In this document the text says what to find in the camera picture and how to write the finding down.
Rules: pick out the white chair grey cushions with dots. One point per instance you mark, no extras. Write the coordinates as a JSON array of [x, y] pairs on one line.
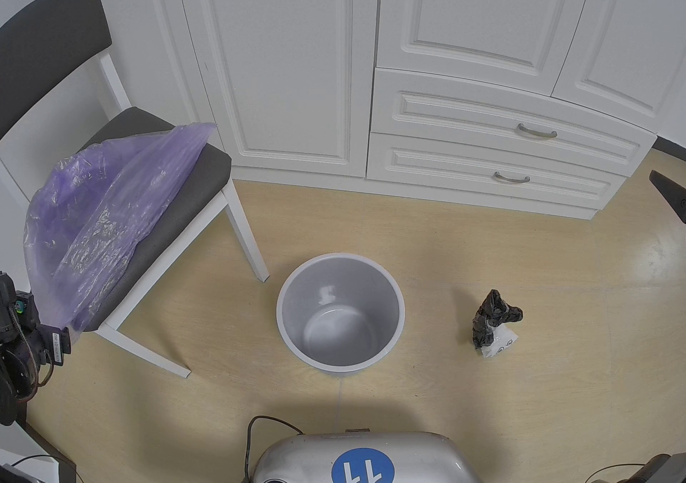
[[201, 175]]

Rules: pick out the white printed wrapper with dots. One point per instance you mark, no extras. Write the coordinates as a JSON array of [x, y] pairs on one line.
[[504, 342]]

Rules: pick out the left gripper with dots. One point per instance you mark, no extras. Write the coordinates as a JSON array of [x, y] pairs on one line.
[[45, 347]]

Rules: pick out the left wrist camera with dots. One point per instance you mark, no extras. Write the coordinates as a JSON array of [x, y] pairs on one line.
[[25, 314]]

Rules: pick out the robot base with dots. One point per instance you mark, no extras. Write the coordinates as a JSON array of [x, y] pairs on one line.
[[321, 462]]

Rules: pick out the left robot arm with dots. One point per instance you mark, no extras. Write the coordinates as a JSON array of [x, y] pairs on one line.
[[16, 379]]

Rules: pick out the black plastic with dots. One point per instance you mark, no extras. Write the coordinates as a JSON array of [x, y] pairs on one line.
[[490, 314]]

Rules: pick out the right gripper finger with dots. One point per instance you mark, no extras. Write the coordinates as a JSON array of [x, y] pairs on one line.
[[672, 197]]

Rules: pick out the purple plastic bag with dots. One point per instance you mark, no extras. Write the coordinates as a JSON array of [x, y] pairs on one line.
[[107, 213]]

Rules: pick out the white trash bin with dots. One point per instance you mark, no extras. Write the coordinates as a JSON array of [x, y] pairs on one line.
[[343, 309]]

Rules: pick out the white wardrobe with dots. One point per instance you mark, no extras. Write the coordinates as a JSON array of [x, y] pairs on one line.
[[300, 41]]

